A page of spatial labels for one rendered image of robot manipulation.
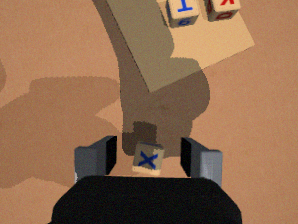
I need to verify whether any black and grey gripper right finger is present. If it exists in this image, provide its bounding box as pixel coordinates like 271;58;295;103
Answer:
180;137;223;187

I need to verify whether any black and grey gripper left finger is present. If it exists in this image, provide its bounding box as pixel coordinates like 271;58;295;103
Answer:
74;135;117;184

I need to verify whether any tan block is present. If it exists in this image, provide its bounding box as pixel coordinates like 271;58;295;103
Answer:
132;141;164;176
204;0;241;22
166;0;200;28

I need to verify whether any tan flat mat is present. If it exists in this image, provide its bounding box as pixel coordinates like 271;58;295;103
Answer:
106;0;255;93

